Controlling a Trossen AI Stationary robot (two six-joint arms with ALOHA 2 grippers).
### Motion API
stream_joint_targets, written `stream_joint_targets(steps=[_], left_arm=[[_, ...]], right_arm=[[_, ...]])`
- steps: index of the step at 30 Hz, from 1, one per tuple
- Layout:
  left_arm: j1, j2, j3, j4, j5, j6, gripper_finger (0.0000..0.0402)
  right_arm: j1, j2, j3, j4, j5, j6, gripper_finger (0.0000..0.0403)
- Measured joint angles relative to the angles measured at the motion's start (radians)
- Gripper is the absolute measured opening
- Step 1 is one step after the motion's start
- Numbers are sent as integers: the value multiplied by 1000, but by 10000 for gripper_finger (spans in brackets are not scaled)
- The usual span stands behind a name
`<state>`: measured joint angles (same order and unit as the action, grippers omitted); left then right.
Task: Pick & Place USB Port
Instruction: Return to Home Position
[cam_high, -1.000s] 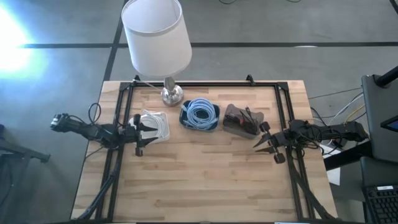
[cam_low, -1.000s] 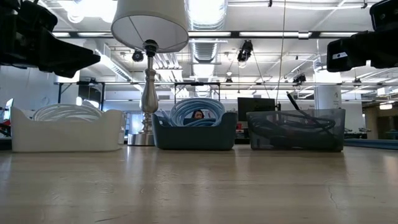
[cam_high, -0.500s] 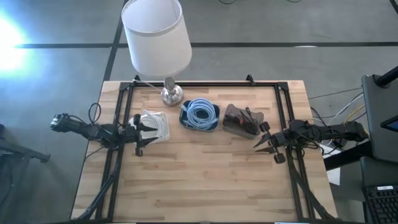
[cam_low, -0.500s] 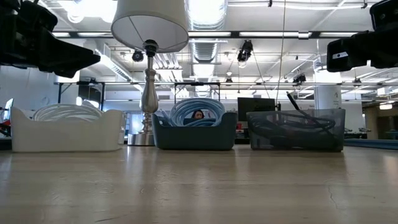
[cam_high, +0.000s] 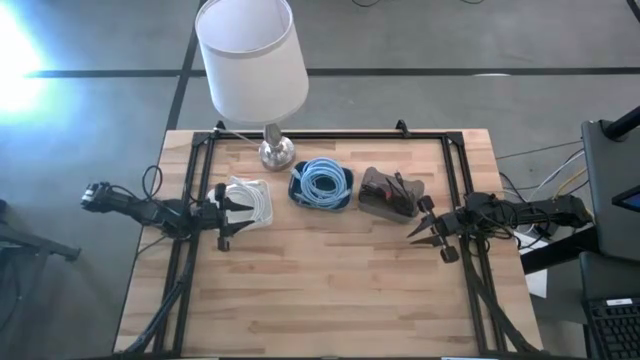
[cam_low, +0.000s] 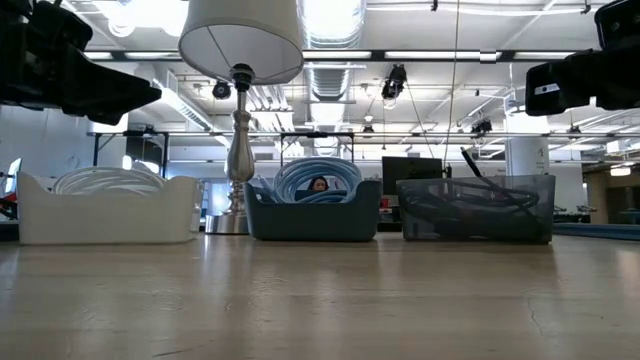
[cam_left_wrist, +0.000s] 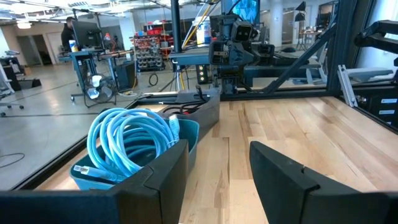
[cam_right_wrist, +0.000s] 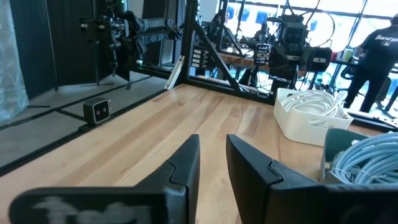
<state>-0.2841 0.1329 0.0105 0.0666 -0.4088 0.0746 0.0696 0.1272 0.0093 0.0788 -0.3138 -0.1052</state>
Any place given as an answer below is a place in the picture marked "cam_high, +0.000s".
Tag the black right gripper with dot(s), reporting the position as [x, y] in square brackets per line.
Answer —
[447, 225]

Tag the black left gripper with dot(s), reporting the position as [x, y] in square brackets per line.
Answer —
[215, 220]

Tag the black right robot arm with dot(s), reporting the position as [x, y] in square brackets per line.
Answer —
[525, 210]

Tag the white plastic bin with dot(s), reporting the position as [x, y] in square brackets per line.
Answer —
[268, 205]

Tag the silver lamp base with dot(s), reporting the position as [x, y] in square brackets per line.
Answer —
[276, 152]

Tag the grey translucent plastic bin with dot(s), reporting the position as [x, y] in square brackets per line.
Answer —
[371, 176]

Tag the teal plastic bin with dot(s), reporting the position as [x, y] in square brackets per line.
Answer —
[348, 197]

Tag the white paper sheet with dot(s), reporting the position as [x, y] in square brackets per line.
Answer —
[537, 280]

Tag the black stand leg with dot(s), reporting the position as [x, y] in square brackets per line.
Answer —
[35, 245]

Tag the small blue screen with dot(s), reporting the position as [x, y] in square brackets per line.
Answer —
[631, 200]

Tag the black keyboard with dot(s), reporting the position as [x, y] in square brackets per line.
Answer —
[617, 330]

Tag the black metal table frame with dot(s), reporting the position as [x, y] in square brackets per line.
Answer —
[325, 135]

